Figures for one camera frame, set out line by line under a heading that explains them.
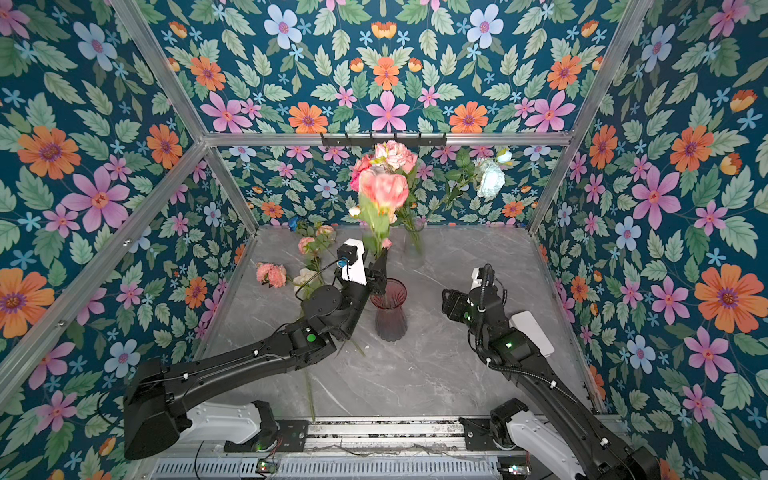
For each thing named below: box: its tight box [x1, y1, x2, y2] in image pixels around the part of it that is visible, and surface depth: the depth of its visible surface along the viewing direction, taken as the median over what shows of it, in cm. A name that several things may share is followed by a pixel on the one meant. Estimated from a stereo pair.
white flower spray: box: [438, 149, 513, 212], surface depth 69 cm
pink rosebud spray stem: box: [296, 220, 337, 273], surface depth 113 cm
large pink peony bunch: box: [371, 140, 418, 174], surface depth 64 cm
